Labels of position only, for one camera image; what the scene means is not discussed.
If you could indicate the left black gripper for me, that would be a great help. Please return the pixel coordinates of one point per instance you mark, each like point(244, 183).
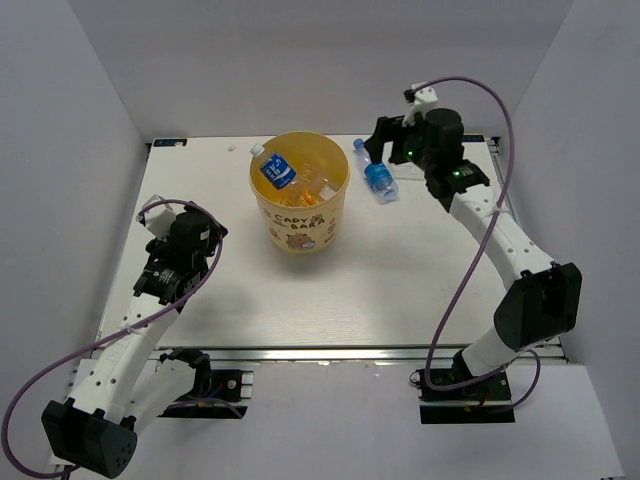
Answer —
point(157, 248)

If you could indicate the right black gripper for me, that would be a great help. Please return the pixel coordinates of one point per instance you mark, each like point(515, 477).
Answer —
point(387, 131)

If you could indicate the blue label water bottle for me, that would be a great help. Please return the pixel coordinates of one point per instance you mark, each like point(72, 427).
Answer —
point(376, 175)

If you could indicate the orange plastic bottle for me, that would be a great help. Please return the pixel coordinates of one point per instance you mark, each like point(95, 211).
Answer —
point(299, 195)

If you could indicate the blue label bottle white cap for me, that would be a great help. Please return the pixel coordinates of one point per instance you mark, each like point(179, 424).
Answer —
point(273, 166)

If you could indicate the clear plastic bottle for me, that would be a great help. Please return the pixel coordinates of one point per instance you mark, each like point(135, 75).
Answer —
point(406, 172)

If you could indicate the clear bottle white label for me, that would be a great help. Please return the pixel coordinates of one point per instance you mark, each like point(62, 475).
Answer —
point(311, 177)

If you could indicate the small bottle yellow cap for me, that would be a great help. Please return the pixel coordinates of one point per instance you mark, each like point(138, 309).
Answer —
point(328, 192)

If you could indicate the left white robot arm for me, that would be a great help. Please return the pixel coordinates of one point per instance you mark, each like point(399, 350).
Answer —
point(98, 425)

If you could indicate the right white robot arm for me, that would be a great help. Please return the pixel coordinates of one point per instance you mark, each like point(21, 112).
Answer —
point(542, 295)

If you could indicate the yellow capybara plastic bin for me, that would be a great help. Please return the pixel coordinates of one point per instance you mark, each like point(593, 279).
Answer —
point(302, 230)

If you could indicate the right blue corner sticker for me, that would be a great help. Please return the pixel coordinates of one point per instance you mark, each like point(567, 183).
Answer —
point(473, 138)

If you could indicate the blue corner sticker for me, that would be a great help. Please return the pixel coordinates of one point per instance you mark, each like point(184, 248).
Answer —
point(169, 142)
point(473, 138)

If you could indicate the left blue corner sticker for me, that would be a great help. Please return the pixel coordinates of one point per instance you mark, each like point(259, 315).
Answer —
point(169, 142)

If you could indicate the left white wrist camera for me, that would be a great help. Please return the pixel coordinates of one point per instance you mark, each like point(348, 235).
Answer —
point(158, 221)

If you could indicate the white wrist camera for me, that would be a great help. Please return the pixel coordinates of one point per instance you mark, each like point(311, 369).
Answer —
point(158, 221)
point(421, 100)

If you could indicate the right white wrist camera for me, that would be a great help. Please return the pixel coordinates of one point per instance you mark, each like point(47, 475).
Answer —
point(421, 100)

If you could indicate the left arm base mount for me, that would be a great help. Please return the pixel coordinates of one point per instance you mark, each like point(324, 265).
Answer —
point(217, 392)

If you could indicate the aluminium table front rail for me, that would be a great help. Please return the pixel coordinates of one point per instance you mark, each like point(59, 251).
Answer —
point(316, 354)

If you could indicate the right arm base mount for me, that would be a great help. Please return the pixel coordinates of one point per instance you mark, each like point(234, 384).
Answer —
point(486, 402)

